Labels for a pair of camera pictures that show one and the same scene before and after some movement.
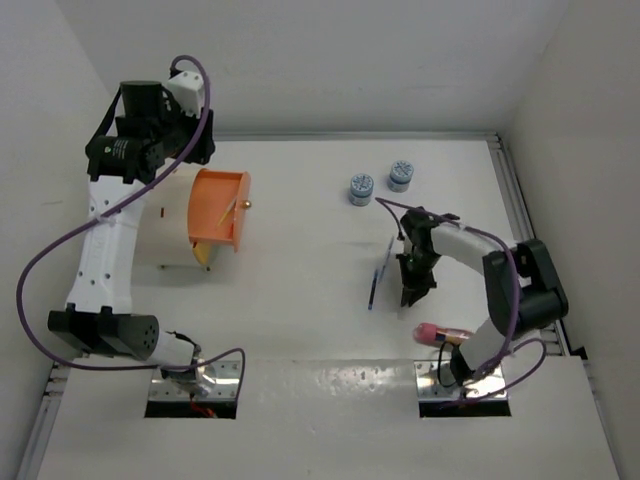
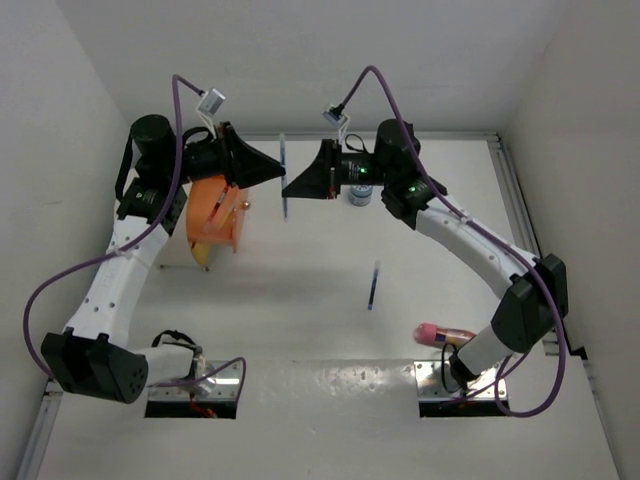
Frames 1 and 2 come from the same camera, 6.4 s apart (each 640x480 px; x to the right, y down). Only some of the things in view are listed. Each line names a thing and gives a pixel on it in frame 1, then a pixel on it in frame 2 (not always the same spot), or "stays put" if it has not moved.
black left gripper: (204, 146) -> (246, 165)
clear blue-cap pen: (389, 247) -> (283, 174)
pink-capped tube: (428, 333) stays put
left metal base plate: (224, 388) stays put
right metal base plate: (436, 382) stays put
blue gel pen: (373, 288) stays put
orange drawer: (218, 206) stays put
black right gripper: (418, 288) -> (314, 182)
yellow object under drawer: (201, 252) stays put
